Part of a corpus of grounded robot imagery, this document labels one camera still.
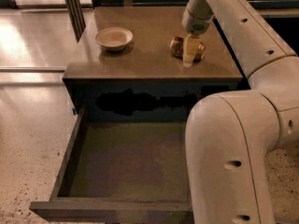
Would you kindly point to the crushed orange can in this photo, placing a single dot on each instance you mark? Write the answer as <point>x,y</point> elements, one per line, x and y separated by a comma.
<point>176,49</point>

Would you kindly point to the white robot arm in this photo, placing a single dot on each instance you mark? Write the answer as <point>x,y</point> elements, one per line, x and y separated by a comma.
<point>228,134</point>

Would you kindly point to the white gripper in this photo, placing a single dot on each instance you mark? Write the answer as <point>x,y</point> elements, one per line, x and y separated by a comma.
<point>195,24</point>

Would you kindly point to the open grey top drawer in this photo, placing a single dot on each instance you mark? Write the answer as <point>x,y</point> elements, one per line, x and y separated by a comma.
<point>122,172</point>

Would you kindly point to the white paper bowl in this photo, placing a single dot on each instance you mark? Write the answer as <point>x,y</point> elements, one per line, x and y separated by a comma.
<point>114,38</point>

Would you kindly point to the grey drawer cabinet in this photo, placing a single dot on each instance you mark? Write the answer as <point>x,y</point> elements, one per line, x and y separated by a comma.
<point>144,82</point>

